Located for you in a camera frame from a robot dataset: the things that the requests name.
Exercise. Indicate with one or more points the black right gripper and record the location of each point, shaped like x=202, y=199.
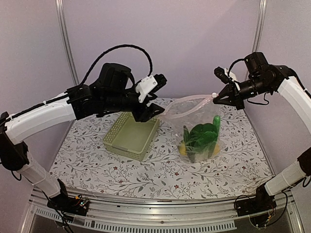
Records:
x=230, y=90

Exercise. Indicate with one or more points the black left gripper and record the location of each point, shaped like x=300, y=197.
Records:
x=146, y=113

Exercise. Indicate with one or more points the green cucumber toy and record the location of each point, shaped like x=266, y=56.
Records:
x=217, y=124

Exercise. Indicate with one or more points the clear zip top bag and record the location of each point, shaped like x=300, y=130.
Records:
x=190, y=111

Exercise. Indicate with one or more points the yellow lemon toy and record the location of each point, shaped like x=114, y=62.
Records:
x=182, y=149

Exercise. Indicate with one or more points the green bok choy toy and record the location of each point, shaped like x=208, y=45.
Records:
x=199, y=141

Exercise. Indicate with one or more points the orange fruit toy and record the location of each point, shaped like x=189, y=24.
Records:
x=217, y=149

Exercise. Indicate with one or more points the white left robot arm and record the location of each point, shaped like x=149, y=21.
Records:
x=16, y=128

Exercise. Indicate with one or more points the beige perforated plastic basket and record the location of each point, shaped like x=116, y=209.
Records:
x=129, y=138

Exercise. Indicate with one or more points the floral patterned tablecloth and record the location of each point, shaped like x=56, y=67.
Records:
x=84, y=163

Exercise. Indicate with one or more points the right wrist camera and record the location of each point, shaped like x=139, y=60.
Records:
x=223, y=75

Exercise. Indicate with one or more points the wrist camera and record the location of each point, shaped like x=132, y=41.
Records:
x=148, y=85
x=223, y=75

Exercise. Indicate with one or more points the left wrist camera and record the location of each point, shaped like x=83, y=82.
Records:
x=148, y=85

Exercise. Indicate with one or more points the aluminium front rail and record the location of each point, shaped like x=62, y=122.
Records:
x=117, y=214

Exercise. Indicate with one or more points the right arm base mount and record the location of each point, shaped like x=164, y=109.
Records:
x=245, y=205

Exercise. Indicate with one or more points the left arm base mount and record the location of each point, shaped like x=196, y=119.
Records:
x=75, y=205

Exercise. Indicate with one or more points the left aluminium frame post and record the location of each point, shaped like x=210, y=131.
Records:
x=66, y=41

